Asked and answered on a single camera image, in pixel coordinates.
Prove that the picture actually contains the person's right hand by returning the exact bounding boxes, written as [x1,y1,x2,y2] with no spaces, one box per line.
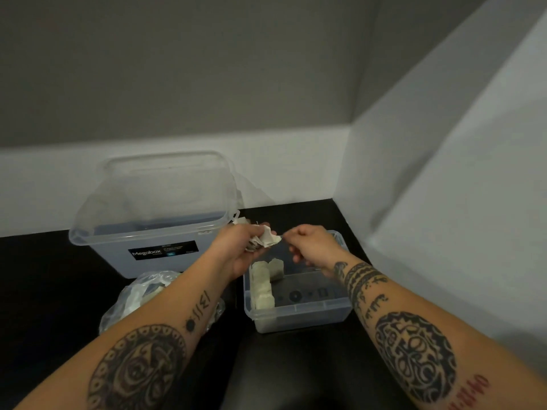
[283,224,356,278]

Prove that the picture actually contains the clear storage box lid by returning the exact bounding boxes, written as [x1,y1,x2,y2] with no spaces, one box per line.
[75,151,240,235]

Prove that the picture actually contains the clear plastic bag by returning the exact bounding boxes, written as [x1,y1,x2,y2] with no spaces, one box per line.
[99,270,225,336]

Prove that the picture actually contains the large clear storage box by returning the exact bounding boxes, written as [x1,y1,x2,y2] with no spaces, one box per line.
[68,211,240,279]

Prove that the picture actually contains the person's left hand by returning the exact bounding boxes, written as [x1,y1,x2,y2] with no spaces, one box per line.
[205,222,276,282]

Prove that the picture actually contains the person's left forearm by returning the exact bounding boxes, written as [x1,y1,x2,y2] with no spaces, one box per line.
[15,256,234,410]

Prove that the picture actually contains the small clear plastic bin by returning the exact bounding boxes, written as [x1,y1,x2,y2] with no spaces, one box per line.
[243,230,354,334]

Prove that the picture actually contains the person's right forearm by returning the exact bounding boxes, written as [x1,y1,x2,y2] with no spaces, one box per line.
[333,260,547,410]

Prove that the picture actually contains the rows of white tea bags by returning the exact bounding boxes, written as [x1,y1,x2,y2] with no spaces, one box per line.
[249,258,286,311]

